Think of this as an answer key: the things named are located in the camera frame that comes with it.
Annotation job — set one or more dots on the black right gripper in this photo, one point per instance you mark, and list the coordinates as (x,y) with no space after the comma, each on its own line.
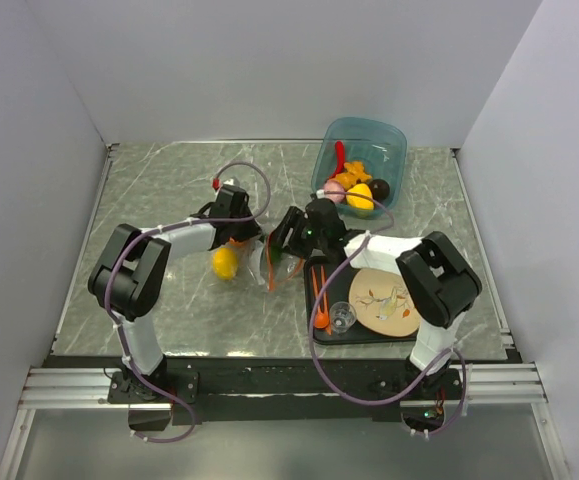
(295,219)

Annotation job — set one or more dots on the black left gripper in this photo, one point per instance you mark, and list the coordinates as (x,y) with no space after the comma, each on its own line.
(251,231)

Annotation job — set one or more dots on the yellow fake bell pepper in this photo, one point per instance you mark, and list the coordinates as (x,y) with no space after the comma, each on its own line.
(360,197)

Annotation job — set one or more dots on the purple fake onion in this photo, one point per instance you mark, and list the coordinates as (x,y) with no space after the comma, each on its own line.
(334,191)

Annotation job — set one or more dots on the clear zip top bag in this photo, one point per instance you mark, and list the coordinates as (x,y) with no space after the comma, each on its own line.
(269,266)

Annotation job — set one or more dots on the tan fake ginger root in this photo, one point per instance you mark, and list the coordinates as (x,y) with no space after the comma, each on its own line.
(354,173)

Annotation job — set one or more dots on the dark brown fake fruit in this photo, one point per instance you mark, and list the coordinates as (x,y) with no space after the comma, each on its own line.
(380,189)

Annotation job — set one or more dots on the red fake chili pepper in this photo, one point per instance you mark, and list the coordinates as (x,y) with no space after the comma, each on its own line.
(340,157)

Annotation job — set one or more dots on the orange fake fruit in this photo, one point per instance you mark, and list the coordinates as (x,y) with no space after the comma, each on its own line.
(238,244)

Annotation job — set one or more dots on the green fake vegetable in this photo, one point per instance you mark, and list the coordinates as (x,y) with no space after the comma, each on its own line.
(275,255)

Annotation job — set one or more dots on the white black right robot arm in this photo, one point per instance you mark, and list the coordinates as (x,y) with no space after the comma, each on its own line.
(439,280)

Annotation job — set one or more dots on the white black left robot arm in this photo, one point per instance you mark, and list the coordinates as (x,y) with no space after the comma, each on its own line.
(127,278)

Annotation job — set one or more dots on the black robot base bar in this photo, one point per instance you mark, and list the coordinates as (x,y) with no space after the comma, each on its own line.
(262,390)

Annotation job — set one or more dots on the yellow fake lemon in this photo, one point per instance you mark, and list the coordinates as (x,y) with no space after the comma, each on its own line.
(225,263)

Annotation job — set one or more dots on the small clear glass cup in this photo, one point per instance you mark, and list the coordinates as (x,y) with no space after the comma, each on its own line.
(342,317)

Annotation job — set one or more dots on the orange plastic spoon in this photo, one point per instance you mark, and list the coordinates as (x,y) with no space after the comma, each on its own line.
(321,320)

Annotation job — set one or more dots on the beige bird pattern plate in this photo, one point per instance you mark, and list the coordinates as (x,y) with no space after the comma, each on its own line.
(383,303)

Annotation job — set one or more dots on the teal transparent plastic bin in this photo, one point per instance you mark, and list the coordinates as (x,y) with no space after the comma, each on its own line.
(364,154)

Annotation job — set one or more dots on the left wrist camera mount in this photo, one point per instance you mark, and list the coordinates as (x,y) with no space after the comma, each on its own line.
(218,183)

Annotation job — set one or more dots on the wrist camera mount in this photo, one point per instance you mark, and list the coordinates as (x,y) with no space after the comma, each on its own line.
(218,183)
(318,194)

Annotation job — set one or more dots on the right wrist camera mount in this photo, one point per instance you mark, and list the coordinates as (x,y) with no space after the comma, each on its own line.
(318,194)

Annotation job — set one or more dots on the aluminium frame rail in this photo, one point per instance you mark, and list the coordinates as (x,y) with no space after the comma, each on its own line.
(504,383)

